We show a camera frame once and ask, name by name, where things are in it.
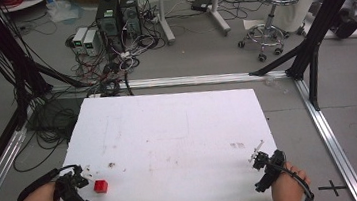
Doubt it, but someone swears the flat black box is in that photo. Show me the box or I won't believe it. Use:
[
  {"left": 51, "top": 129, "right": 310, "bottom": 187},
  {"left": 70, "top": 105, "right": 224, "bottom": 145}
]
[{"left": 189, "top": 0, "right": 216, "bottom": 14}]

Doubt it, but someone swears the black computer tower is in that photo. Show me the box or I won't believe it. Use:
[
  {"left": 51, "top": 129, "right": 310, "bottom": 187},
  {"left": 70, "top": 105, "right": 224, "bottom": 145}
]
[
  {"left": 118, "top": 0, "right": 143, "bottom": 38},
  {"left": 93, "top": 0, "right": 125, "bottom": 41}
]

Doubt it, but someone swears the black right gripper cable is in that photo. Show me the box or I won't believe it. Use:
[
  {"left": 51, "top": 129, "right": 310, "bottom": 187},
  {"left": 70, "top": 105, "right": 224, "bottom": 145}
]
[{"left": 274, "top": 158, "right": 316, "bottom": 201}]

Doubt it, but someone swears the person's left hand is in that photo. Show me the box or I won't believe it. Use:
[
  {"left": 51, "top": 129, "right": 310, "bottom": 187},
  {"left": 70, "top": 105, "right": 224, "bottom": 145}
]
[{"left": 24, "top": 180, "right": 72, "bottom": 201}]

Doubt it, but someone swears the red cube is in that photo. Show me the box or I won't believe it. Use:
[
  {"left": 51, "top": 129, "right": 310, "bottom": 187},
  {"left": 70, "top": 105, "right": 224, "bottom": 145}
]
[{"left": 92, "top": 178, "right": 110, "bottom": 195}]

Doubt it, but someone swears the person's right hand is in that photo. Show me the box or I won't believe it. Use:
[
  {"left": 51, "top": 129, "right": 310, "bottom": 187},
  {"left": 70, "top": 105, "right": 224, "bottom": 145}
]
[{"left": 268, "top": 160, "right": 314, "bottom": 201}]

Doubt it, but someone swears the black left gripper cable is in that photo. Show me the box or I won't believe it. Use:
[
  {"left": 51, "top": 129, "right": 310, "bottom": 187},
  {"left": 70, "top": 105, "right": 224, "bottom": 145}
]
[{"left": 12, "top": 163, "right": 84, "bottom": 201}]

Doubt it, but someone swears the grey bench power supply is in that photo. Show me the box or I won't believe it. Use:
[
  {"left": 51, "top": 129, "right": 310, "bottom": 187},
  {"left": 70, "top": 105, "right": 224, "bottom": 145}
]
[
  {"left": 81, "top": 28, "right": 101, "bottom": 58},
  {"left": 70, "top": 26, "right": 91, "bottom": 55}
]

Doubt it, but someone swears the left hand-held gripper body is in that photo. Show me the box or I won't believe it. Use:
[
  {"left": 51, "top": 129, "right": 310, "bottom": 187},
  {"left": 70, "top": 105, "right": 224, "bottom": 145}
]
[{"left": 50, "top": 168, "right": 94, "bottom": 201}]

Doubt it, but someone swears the black machine on white board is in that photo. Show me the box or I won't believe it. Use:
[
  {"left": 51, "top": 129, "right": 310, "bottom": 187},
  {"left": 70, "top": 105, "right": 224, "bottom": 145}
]
[{"left": 300, "top": 0, "right": 357, "bottom": 45}]

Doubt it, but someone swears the black frame post with cables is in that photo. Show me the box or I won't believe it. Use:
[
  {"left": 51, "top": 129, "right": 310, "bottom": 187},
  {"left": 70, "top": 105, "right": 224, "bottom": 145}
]
[{"left": 0, "top": 0, "right": 96, "bottom": 133}]

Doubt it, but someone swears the white table stand leg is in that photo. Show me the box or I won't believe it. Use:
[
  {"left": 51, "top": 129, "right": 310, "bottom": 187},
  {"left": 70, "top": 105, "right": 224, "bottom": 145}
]
[
  {"left": 155, "top": 0, "right": 177, "bottom": 47},
  {"left": 207, "top": 0, "right": 233, "bottom": 39}
]

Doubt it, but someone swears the tangle of floor cables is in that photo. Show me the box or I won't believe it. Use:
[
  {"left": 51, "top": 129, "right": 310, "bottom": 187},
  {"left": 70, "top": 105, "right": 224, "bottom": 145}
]
[{"left": 0, "top": 1, "right": 176, "bottom": 174}]

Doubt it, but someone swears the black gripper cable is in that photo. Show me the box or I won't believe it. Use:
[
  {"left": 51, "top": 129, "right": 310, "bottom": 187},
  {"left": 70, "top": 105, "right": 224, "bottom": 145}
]
[
  {"left": 274, "top": 158, "right": 316, "bottom": 201},
  {"left": 12, "top": 163, "right": 84, "bottom": 201}
]

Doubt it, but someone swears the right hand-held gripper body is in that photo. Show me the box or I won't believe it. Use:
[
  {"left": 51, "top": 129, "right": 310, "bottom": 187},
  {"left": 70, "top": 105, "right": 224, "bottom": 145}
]
[{"left": 246, "top": 137, "right": 290, "bottom": 194}]

